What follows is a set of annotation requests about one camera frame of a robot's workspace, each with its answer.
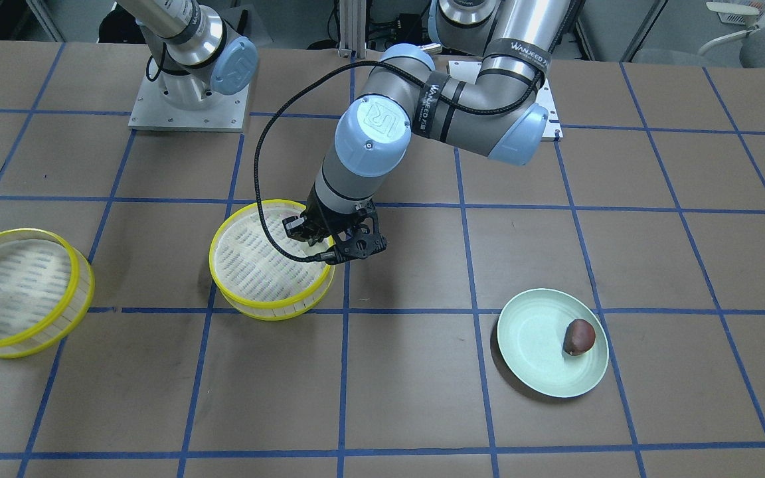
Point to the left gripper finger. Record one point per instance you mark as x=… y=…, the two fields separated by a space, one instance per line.
x=296 y=228

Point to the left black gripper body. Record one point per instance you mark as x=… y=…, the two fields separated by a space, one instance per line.
x=325 y=211

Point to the side yellow steamer basket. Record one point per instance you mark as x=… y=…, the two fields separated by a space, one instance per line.
x=46 y=288

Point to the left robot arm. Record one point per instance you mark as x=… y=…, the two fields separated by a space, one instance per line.
x=406 y=96

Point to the center yellow steamer basket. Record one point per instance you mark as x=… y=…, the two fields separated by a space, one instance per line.
x=256 y=279

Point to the light green plate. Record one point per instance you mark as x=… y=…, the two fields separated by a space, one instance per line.
x=531 y=336

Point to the dark red bun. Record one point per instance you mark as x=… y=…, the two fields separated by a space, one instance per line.
x=579 y=337

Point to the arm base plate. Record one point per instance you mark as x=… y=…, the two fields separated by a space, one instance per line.
x=174 y=100
x=467 y=71

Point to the aluminium frame post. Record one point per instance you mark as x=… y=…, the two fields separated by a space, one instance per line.
x=352 y=29

